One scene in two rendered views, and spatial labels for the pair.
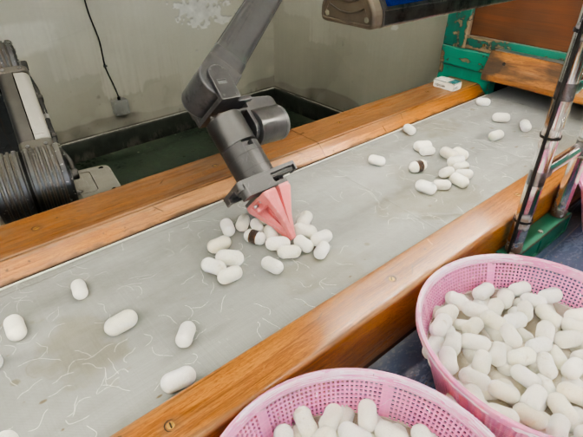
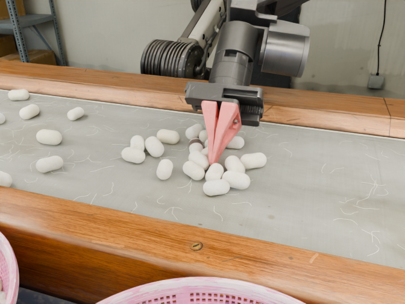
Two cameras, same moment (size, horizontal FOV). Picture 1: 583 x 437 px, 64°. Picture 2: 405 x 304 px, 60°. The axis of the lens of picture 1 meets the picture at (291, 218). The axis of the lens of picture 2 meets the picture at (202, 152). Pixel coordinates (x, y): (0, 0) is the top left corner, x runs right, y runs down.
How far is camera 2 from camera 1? 0.47 m
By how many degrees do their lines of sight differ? 48
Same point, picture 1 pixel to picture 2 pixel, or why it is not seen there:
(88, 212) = (146, 82)
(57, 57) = (344, 30)
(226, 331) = (69, 183)
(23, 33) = (328, 7)
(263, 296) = (126, 183)
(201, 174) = not seen: hidden behind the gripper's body
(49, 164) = (176, 53)
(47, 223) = (123, 78)
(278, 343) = (41, 204)
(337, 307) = (114, 221)
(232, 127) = (227, 37)
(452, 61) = not seen: outside the picture
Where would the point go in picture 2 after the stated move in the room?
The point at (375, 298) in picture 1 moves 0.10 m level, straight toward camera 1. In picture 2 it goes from (147, 243) to (26, 272)
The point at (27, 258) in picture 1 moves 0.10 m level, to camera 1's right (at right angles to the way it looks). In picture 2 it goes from (88, 88) to (106, 105)
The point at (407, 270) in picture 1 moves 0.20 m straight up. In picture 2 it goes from (226, 254) to (238, 6)
